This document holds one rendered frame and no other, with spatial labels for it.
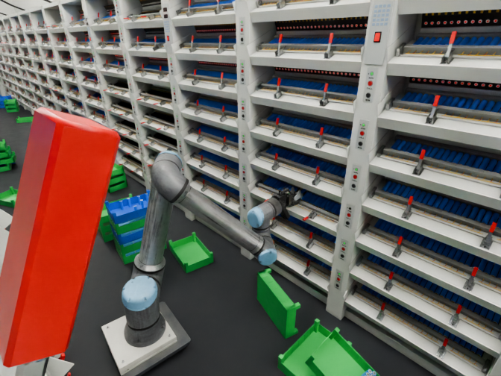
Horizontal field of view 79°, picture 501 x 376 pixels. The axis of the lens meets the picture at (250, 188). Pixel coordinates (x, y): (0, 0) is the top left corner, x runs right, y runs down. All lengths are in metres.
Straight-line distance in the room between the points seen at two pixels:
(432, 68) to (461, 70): 0.08
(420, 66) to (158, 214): 1.15
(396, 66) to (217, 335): 1.45
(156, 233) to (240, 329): 0.69
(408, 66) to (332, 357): 1.23
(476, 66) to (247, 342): 1.47
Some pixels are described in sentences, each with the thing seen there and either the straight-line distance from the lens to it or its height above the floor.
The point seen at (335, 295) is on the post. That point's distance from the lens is 1.76.
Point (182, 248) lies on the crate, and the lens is 2.30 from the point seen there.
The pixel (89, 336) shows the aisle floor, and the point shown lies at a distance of 1.92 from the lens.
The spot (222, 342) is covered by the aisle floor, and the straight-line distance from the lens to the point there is 1.71.
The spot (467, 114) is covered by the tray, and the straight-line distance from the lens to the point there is 1.26.
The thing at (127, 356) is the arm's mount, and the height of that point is 0.11.
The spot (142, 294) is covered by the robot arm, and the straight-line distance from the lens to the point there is 1.48.
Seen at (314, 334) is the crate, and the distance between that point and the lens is 1.76.
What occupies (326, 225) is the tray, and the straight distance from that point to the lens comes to 1.57.
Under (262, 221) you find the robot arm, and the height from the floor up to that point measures 0.59.
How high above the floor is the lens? 1.37
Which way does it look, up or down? 26 degrees down
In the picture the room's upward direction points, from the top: straight up
